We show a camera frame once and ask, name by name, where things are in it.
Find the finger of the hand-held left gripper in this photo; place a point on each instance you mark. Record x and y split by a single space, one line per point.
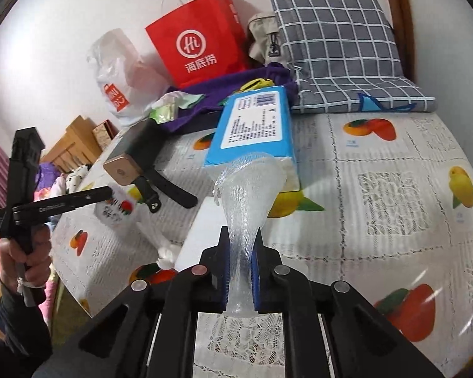
90 197

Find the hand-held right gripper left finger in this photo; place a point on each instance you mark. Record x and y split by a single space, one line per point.
225 283

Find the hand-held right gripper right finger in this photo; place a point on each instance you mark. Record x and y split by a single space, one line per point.
255 283

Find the fruit print sachet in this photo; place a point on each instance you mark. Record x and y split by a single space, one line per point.
116 208

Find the dark green box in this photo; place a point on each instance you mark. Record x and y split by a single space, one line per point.
136 149

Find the clear mesh bag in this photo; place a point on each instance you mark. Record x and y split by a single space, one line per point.
248 197

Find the white sock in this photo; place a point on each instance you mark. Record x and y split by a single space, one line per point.
173 98

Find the light green tissue packet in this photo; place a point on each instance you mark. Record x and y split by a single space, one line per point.
193 100

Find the blue tissue pack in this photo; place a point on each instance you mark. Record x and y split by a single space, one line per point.
252 126

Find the purple towel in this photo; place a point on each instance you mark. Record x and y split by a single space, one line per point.
220 86

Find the person's left forearm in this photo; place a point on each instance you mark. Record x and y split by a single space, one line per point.
19 323

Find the person's left hand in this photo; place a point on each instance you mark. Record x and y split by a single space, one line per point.
23 262

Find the purple plush toy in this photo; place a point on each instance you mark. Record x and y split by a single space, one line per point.
44 174

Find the spotted white cloth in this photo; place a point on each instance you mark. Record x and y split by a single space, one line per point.
75 175

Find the wooden headboard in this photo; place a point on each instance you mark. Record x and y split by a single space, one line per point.
71 141

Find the patterned brown box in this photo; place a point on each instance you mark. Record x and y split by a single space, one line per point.
104 134

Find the white plastic shopping bag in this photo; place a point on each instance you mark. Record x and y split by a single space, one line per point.
118 75

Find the fruit print tablecloth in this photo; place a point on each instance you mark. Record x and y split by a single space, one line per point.
378 204

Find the red paper bag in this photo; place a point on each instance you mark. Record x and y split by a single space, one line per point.
197 47

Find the beige backpack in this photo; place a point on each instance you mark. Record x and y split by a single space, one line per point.
264 35

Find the grey checked cushion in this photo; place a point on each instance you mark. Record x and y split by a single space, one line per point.
339 47

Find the brown wooden door frame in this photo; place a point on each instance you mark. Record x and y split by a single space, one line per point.
398 19

